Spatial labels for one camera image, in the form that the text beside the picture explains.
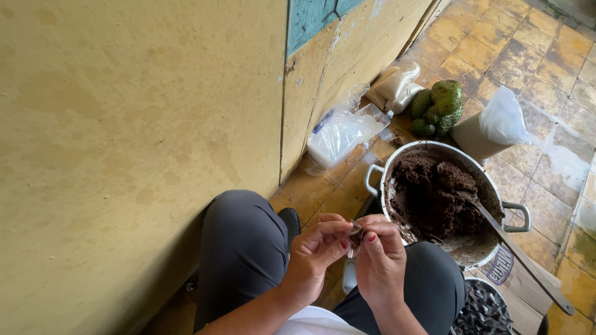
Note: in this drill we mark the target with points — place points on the person's right hand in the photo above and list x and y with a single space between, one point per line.
384 270

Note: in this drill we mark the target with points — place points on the person's left hand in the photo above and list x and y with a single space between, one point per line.
305 260

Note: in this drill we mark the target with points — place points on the brown candy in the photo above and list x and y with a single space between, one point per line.
357 236

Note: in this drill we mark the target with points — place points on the black shoe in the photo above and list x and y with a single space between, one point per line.
291 223

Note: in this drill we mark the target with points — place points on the person's white shirt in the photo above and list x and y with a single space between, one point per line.
316 325

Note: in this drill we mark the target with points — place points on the brown sweet paste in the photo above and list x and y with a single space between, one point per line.
428 195

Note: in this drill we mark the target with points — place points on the large metal pot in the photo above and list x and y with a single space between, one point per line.
484 253

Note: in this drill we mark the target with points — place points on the bowl of dark wrapped candies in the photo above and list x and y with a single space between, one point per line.
484 311

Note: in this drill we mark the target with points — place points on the bag of clear plastic wrappers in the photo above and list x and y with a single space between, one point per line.
340 135

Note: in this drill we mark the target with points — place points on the small clear plastic scrap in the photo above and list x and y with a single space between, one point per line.
386 134

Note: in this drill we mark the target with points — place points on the long wooden spoon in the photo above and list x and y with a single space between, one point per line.
521 260

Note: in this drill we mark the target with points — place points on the flat brown cardboard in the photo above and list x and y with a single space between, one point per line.
521 293

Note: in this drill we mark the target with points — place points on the small green soursop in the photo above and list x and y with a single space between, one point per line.
423 127

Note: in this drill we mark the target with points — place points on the elongated green soursop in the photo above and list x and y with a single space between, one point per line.
448 123

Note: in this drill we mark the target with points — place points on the medium green soursop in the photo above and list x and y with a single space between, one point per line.
420 103

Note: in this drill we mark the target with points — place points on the plastic bag of white sugar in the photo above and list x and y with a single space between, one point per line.
493 125

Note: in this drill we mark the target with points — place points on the plastic bag of brownish sugar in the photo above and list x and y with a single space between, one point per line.
389 88

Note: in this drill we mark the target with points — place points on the large green soursop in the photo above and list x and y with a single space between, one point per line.
447 95

